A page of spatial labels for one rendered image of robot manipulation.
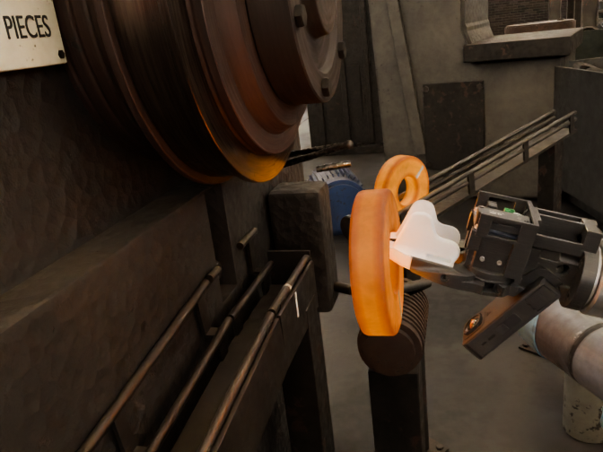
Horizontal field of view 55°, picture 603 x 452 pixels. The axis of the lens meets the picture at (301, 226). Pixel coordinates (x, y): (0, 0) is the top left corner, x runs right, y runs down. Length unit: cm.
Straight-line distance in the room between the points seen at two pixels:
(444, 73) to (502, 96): 34
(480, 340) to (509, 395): 121
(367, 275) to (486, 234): 12
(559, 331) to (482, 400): 111
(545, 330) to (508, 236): 20
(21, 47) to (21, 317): 24
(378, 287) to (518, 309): 15
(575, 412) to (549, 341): 95
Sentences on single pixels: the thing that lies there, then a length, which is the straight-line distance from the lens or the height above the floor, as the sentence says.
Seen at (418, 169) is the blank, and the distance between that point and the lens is 131.
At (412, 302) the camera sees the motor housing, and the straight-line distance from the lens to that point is 120.
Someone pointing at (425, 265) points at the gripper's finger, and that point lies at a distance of 58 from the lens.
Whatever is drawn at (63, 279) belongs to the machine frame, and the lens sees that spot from 58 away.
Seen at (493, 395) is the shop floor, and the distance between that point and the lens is 183.
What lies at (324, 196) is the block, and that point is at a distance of 103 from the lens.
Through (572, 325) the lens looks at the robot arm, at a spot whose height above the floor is 72.
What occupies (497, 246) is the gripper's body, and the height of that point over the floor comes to 85.
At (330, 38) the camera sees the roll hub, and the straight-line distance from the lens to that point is 83.
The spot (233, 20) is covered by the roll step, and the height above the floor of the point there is 108.
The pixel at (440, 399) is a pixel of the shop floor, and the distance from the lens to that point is 181.
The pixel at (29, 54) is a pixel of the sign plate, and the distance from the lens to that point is 61.
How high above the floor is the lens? 107
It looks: 19 degrees down
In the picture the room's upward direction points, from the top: 7 degrees counter-clockwise
